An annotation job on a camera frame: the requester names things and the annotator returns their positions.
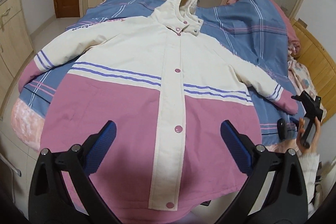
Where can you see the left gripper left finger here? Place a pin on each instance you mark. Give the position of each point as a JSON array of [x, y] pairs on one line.
[[49, 199]]

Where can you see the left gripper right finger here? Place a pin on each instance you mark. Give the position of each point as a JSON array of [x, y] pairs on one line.
[[286, 201]]

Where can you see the cream and pink hooded jacket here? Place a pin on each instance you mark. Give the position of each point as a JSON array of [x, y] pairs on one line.
[[168, 87]]

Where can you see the white sleeved right forearm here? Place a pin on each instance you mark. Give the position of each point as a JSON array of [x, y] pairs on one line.
[[309, 164]]

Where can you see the person's right hand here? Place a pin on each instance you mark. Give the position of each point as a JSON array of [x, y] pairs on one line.
[[314, 144]]

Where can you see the floral patterned bedsheet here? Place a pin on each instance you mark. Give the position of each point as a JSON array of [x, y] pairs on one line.
[[299, 76]]

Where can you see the wooden slatted headboard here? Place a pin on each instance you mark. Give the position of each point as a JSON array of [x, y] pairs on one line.
[[321, 68]]

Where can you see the pink fluffy blanket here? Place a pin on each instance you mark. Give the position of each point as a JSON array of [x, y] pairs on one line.
[[27, 124]]

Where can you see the blue plaid bed quilt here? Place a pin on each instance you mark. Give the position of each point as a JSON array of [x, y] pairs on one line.
[[240, 27]]

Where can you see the pink pillow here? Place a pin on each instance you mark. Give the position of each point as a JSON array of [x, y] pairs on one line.
[[269, 7]]

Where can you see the light wood side cabinet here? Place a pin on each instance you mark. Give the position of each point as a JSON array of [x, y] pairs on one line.
[[16, 47]]

